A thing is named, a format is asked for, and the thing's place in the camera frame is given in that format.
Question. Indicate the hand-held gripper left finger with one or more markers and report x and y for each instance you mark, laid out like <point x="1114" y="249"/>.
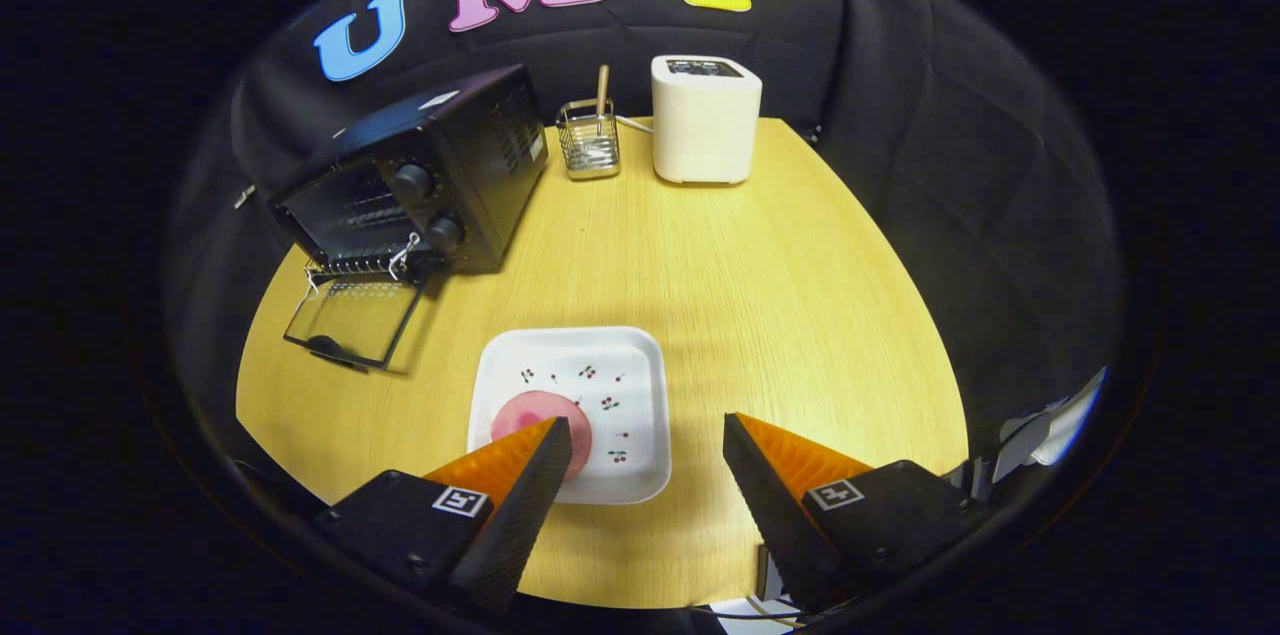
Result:
<point x="520" y="515"/>

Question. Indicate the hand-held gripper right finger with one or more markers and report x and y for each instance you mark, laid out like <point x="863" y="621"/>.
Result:
<point x="770" y="515"/>

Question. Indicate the pink round food slice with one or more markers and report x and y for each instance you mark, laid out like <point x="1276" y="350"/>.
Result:
<point x="525" y="410"/>

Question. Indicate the white square cherry-print plate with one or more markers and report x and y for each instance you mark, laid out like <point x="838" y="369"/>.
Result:
<point x="640" y="365"/>

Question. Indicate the black toaster oven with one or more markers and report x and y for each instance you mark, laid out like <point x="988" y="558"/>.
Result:
<point x="470" y="135"/>

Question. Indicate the white bread toaster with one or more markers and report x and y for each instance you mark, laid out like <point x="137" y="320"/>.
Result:
<point x="705" y="125"/>

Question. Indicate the black backdrop cloth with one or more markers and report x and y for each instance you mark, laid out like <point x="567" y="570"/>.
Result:
<point x="900" y="115"/>

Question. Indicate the wooden stick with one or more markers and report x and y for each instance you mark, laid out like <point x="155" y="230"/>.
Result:
<point x="602" y="90"/>

